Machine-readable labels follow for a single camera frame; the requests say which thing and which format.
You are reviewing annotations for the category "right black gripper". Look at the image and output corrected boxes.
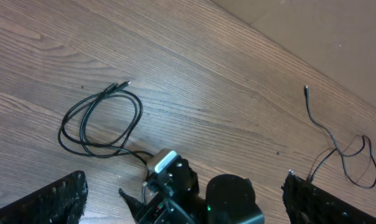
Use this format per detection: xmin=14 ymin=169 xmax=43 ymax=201
xmin=118 ymin=155 xmax=200 ymax=223

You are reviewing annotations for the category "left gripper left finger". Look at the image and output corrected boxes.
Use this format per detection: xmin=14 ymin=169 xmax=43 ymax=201
xmin=0 ymin=170 xmax=88 ymax=224

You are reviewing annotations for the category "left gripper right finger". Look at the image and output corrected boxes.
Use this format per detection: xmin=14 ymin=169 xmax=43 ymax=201
xmin=281 ymin=170 xmax=376 ymax=224

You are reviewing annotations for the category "thick black USB cable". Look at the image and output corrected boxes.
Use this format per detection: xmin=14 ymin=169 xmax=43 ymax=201
xmin=303 ymin=85 xmax=376 ymax=190

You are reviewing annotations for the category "thin black multi-head cable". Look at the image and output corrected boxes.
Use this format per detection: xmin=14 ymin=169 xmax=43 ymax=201
xmin=57 ymin=80 xmax=154 ymax=166

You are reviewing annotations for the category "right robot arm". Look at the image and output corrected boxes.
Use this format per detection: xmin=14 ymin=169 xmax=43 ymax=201
xmin=119 ymin=151 xmax=265 ymax=224

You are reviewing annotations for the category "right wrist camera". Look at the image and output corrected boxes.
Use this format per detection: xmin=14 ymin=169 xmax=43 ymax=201
xmin=147 ymin=149 xmax=178 ymax=174

